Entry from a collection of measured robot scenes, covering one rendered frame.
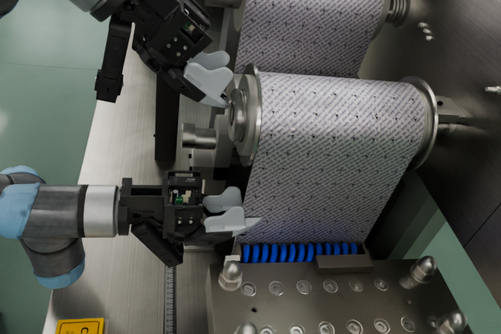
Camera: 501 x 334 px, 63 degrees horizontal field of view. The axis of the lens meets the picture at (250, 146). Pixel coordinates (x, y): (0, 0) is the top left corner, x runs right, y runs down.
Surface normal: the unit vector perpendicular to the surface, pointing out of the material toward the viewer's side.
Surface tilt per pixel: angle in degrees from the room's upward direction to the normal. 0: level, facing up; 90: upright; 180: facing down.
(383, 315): 0
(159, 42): 90
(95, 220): 61
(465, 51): 90
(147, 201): 90
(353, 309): 0
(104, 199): 13
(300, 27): 92
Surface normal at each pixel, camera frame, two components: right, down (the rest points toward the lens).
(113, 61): 0.17, 0.66
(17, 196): 0.14, -0.64
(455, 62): -0.98, -0.04
